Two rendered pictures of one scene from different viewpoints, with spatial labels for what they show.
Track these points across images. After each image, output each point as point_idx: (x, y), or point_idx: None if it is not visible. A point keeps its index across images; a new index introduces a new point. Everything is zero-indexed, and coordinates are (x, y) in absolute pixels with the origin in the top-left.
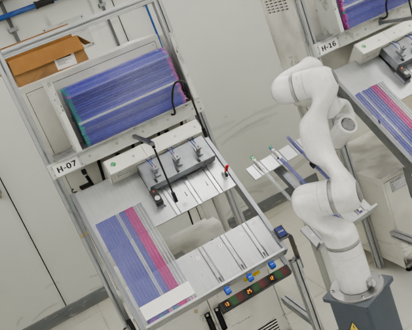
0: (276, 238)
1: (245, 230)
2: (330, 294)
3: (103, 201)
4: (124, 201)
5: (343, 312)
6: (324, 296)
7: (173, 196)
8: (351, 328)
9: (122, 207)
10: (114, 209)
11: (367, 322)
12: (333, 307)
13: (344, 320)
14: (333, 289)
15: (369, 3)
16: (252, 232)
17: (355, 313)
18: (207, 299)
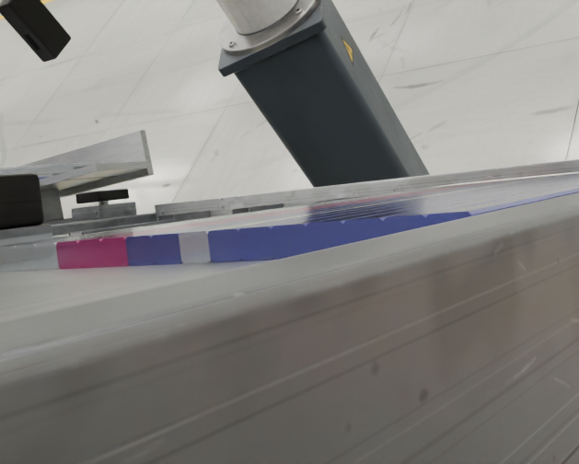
0: (122, 214)
1: (110, 228)
2: (306, 20)
3: (15, 311)
4: None
5: (331, 29)
6: (316, 21)
7: (41, 3)
8: (350, 56)
9: (74, 276)
10: (119, 277)
11: (337, 11)
12: (328, 33)
13: (342, 50)
14: (290, 20)
15: None
16: (114, 226)
17: (330, 9)
18: None
